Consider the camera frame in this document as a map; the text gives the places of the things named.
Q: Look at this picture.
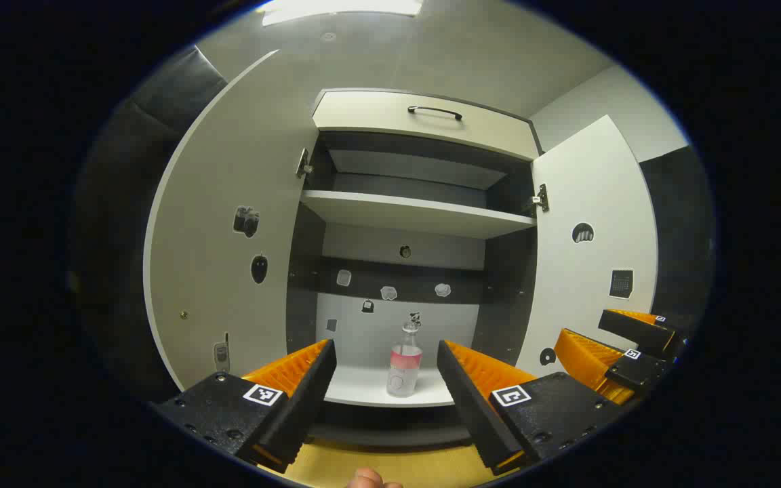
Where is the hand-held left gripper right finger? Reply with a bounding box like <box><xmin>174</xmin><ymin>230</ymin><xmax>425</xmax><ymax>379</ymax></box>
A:
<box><xmin>437</xmin><ymin>339</ymin><xmax>625</xmax><ymax>476</ymax></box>

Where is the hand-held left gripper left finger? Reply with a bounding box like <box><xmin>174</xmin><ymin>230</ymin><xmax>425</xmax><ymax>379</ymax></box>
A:
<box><xmin>150</xmin><ymin>339</ymin><xmax>338</xmax><ymax>474</ymax></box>

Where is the clear bottle pink label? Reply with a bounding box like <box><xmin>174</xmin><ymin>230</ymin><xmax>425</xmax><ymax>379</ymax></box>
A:
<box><xmin>386</xmin><ymin>313</ymin><xmax>424</xmax><ymax>399</ymax></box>

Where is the white cabinet door calendar sticker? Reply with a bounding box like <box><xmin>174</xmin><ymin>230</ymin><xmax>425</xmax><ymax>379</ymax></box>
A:
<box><xmin>516</xmin><ymin>114</ymin><xmax>659</xmax><ymax>379</ymax></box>

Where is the white cabinet door camera sticker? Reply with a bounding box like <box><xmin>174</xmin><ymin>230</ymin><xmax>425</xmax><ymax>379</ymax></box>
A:
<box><xmin>143</xmin><ymin>49</ymin><xmax>327</xmax><ymax>392</ymax></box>

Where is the white and grey cabinet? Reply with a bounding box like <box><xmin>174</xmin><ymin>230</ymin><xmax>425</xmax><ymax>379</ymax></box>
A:
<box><xmin>285</xmin><ymin>87</ymin><xmax>544</xmax><ymax>448</ymax></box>

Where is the white cabinet shelf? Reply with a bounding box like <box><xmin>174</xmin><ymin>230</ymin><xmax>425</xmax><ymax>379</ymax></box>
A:
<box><xmin>300</xmin><ymin>190</ymin><xmax>537</xmax><ymax>239</ymax></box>

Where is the white cabinet drawer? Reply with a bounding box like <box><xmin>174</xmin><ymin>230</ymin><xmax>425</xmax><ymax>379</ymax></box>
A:
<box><xmin>311</xmin><ymin>88</ymin><xmax>542</xmax><ymax>162</ymax></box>

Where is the ceiling light panel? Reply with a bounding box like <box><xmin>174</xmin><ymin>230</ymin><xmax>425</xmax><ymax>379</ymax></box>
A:
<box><xmin>262</xmin><ymin>0</ymin><xmax>424</xmax><ymax>26</ymax></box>

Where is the black drawer handle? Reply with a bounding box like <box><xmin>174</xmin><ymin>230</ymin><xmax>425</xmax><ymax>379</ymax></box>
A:
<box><xmin>407</xmin><ymin>105</ymin><xmax>464</xmax><ymax>121</ymax></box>

